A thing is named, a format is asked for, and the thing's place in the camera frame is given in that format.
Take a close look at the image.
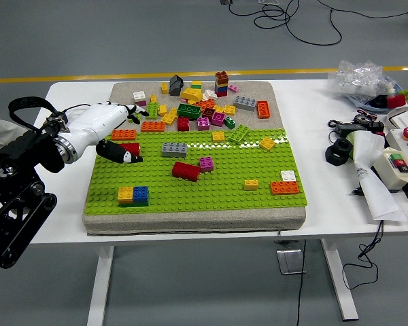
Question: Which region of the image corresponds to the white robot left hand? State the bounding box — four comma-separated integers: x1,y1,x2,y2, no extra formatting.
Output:
58,101,150,166

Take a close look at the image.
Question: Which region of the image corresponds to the blue two-by-two brick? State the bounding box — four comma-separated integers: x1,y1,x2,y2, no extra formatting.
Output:
133,185,150,204

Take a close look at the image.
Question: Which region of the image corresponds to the orange two-by-four brick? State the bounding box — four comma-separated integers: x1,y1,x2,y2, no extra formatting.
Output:
141,121,166,133
256,100,271,119
110,129,137,141
270,181,300,196

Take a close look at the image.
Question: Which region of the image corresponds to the red two-by-four brick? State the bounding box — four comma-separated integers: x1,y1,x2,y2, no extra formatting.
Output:
171,161,201,182
118,142,141,158

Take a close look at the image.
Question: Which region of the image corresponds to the yellow two-by-four brick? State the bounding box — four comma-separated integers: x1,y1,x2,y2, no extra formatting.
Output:
160,107,179,126

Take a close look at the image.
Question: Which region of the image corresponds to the grey two-by-four brick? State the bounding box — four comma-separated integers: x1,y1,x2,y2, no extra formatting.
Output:
160,141,188,158
233,95,258,112

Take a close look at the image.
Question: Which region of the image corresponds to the yellow curved brick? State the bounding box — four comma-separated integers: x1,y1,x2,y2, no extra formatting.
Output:
180,87,203,103

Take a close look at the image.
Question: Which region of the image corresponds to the green studded baseplate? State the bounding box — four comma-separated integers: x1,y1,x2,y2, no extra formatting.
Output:
83,128,309,217

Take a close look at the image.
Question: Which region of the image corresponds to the black power brick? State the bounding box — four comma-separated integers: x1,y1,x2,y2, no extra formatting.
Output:
335,122,368,134

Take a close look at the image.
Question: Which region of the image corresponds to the dark grey angled piece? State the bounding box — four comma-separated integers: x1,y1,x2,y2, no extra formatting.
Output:
169,74,185,97

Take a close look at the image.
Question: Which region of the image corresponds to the grey-brown cushion mat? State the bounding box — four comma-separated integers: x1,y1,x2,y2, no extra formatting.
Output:
82,80,307,237

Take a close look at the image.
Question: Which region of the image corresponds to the white table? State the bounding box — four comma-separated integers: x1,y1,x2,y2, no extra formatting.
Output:
0,79,408,322

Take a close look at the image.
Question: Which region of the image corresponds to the silver metal foot plate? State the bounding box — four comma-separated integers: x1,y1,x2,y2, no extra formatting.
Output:
275,249,307,275

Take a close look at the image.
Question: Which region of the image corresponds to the large black nut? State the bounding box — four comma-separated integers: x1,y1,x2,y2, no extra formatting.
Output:
324,137,354,166

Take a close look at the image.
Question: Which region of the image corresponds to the lime green sheet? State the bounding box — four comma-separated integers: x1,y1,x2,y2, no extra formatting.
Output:
345,131,358,160

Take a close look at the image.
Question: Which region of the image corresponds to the clear crumpled plastic bag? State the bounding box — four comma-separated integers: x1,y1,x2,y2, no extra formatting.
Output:
327,60,401,103

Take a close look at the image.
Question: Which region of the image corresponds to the blue bowl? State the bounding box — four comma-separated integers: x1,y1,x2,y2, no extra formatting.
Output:
345,83,407,111

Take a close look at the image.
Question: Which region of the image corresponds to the small black module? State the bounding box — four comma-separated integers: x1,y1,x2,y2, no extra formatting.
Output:
367,120,386,135

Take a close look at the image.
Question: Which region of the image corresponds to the black plastic part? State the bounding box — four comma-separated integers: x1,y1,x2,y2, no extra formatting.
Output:
369,95,389,109

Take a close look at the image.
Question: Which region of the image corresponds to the white paper bag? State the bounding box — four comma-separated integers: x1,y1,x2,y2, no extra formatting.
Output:
350,130,408,222

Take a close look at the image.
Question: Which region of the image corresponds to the small white button box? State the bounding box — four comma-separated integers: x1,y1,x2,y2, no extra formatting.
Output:
373,146,408,193

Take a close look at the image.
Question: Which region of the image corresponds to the white control box with buttons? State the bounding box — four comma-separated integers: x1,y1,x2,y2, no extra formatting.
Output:
384,126,408,184

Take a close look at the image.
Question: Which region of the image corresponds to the white flat device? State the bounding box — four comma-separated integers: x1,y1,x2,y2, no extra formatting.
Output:
384,106,408,132

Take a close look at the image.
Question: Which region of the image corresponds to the black floor cable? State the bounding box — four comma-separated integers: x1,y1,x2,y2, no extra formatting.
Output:
226,0,408,47

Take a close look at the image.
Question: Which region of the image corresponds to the black cable under table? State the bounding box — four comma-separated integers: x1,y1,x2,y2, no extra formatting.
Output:
294,239,307,326

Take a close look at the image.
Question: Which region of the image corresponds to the black hanging cable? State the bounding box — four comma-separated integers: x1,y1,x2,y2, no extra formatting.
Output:
342,220,384,290

